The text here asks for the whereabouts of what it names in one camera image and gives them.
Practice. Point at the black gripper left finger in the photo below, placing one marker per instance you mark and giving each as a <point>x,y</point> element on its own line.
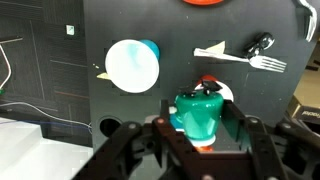
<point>133,150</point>

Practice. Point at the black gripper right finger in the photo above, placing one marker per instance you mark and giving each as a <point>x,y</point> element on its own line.
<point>266,146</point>

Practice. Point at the green cup-shaped toy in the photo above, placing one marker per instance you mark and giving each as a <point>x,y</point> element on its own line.
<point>200,115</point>

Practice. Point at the blue plastic cup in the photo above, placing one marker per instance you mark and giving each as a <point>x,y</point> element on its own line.
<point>131,66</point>
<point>175,118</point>

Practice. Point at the red plastic cup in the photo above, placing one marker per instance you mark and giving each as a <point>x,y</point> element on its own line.
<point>226,91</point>

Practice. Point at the red plastic bowl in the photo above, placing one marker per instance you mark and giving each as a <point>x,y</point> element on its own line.
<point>202,1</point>

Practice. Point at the small cardboard box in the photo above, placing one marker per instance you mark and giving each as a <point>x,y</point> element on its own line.
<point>305,111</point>

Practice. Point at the beige paper scrap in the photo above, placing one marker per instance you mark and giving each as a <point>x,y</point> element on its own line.
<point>103,76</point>

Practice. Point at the small black glossy object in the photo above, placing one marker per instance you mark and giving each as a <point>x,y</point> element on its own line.
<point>261,42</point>

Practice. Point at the beige triangular scrap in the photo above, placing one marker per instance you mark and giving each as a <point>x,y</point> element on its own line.
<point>216,48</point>

